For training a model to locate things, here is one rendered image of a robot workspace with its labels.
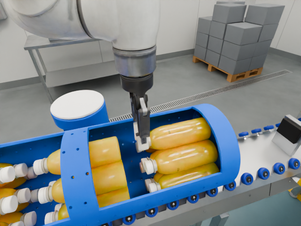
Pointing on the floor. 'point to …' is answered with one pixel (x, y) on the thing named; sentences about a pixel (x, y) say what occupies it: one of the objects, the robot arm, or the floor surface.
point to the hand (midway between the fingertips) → (140, 136)
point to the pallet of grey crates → (237, 37)
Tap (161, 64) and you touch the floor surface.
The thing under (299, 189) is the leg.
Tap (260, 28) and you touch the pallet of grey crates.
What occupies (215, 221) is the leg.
